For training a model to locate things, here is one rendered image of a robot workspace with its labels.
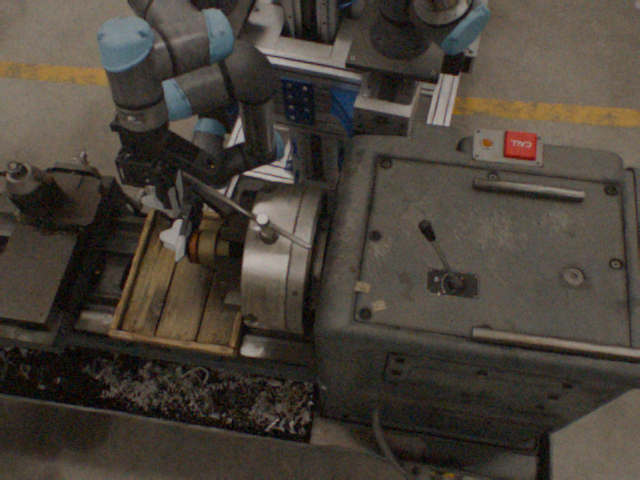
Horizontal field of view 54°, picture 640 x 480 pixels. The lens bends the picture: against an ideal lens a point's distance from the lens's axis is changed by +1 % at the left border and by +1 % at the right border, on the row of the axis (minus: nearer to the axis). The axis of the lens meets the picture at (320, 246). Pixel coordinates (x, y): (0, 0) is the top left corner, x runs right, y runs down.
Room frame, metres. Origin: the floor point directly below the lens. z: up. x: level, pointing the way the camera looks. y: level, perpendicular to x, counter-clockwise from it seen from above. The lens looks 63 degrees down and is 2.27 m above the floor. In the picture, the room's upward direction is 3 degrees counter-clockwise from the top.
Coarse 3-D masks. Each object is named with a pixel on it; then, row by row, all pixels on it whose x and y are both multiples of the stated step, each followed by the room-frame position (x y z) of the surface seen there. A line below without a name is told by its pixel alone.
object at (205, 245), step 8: (192, 232) 0.64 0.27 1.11; (200, 232) 0.64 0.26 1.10; (208, 232) 0.63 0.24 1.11; (216, 232) 0.62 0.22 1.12; (192, 240) 0.61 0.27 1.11; (200, 240) 0.61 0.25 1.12; (208, 240) 0.61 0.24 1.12; (216, 240) 0.61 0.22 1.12; (224, 240) 0.61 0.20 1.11; (192, 248) 0.60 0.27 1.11; (200, 248) 0.59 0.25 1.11; (208, 248) 0.59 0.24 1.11; (216, 248) 0.59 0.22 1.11; (224, 248) 0.59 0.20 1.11; (232, 248) 0.62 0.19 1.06; (192, 256) 0.58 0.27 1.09; (200, 256) 0.58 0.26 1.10; (208, 256) 0.58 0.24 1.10; (216, 256) 0.58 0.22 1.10; (224, 256) 0.58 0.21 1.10; (232, 256) 0.60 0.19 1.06; (200, 264) 0.58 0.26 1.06; (208, 264) 0.57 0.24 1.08
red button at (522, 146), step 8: (512, 136) 0.72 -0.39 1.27; (520, 136) 0.72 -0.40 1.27; (528, 136) 0.72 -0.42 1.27; (512, 144) 0.70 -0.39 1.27; (520, 144) 0.70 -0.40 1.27; (528, 144) 0.70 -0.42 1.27; (504, 152) 0.69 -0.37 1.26; (512, 152) 0.68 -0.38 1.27; (520, 152) 0.68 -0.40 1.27; (528, 152) 0.68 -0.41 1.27; (528, 160) 0.67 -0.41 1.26
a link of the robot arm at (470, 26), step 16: (416, 0) 0.98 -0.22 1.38; (432, 0) 0.92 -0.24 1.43; (448, 0) 0.92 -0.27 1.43; (464, 0) 0.94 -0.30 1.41; (416, 16) 0.99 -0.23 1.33; (432, 16) 0.93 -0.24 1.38; (448, 16) 0.92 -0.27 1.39; (464, 16) 0.93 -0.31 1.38; (480, 16) 0.94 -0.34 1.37; (432, 32) 0.94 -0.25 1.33; (448, 32) 0.92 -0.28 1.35; (464, 32) 0.92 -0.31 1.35; (480, 32) 0.96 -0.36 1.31; (448, 48) 0.91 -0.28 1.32; (464, 48) 0.94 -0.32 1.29
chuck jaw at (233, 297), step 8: (216, 264) 0.56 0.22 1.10; (224, 264) 0.56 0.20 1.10; (232, 264) 0.56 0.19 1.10; (240, 264) 0.55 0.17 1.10; (216, 272) 0.55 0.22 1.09; (224, 272) 0.54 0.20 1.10; (232, 272) 0.54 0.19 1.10; (240, 272) 0.54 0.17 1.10; (224, 280) 0.52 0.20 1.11; (232, 280) 0.52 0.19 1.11; (224, 288) 0.51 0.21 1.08; (232, 288) 0.50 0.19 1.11; (232, 296) 0.48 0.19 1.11; (232, 304) 0.46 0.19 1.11; (240, 312) 0.46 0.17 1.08; (256, 320) 0.44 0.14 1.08
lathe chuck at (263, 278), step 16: (272, 192) 0.65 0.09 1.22; (288, 192) 0.65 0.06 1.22; (256, 208) 0.61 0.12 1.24; (272, 208) 0.61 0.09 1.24; (288, 208) 0.61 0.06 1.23; (256, 224) 0.57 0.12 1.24; (288, 224) 0.57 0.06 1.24; (256, 240) 0.54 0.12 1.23; (288, 240) 0.54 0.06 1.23; (256, 256) 0.51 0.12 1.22; (272, 256) 0.51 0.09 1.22; (288, 256) 0.51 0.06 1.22; (256, 272) 0.49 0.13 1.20; (272, 272) 0.48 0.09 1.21; (240, 288) 0.47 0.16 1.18; (256, 288) 0.46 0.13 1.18; (272, 288) 0.46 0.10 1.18; (240, 304) 0.45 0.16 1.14; (256, 304) 0.44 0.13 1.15; (272, 304) 0.44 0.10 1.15; (272, 320) 0.42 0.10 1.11
